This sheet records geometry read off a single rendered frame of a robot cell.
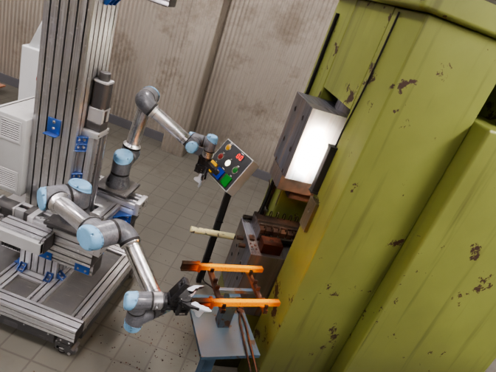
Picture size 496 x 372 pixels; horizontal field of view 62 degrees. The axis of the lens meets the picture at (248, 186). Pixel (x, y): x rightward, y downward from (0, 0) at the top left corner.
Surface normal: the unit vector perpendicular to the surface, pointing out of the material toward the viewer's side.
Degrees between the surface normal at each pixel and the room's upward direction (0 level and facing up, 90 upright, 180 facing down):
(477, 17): 90
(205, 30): 90
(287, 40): 90
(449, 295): 90
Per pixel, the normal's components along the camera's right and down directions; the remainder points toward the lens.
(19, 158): -0.18, 0.38
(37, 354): 0.30, -0.86
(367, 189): 0.15, 0.47
